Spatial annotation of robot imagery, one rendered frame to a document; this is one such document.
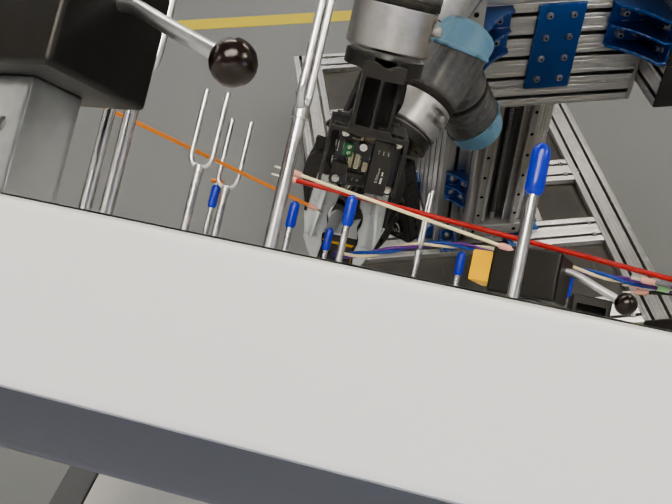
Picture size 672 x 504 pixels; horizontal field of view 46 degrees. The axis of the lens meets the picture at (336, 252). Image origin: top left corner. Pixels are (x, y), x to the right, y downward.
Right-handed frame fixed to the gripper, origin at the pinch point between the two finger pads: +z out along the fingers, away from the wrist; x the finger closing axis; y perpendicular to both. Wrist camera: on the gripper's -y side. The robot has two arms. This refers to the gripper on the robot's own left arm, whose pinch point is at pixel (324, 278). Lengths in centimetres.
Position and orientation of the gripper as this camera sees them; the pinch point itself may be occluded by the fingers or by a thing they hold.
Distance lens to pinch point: 95.1
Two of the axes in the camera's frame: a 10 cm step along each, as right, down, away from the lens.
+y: -5.4, -4.4, -7.1
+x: 6.4, 3.3, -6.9
